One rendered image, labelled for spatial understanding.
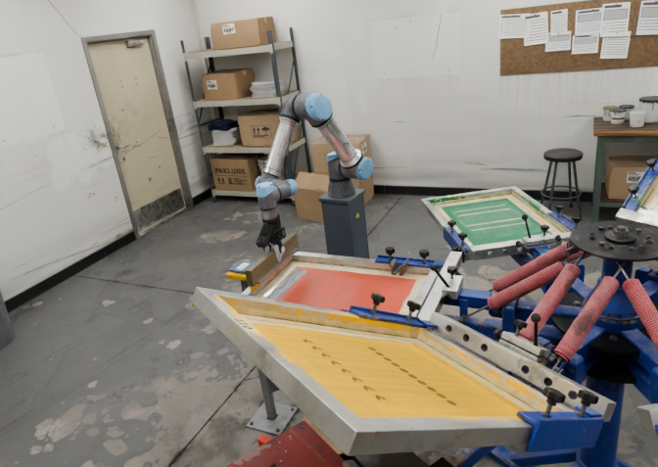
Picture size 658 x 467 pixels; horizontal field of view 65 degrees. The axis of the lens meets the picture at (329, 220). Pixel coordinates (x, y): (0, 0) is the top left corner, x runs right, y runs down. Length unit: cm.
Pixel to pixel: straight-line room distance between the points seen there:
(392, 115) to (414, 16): 106
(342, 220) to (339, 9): 370
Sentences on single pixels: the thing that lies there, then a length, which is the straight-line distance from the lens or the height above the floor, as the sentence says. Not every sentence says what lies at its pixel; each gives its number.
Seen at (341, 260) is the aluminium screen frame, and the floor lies 98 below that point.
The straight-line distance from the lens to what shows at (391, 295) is 224.
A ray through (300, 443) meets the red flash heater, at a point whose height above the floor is 110.
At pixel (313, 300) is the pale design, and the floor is 96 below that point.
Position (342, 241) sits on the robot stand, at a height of 96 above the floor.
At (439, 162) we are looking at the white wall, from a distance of 598.
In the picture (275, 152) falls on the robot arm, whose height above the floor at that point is 153.
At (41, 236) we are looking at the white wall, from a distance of 543.
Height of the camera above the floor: 209
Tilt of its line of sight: 22 degrees down
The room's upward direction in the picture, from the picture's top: 7 degrees counter-clockwise
